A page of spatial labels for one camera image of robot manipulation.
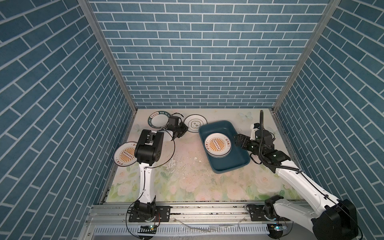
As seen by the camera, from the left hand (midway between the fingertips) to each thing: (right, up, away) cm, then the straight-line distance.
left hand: (188, 126), depth 107 cm
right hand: (+29, -5, -26) cm, 39 cm away
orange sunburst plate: (+20, -12, -12) cm, 26 cm away
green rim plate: (-24, +5, +8) cm, 26 cm away
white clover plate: (+4, +4, +5) cm, 7 cm away
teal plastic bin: (+32, -19, -15) cm, 40 cm away
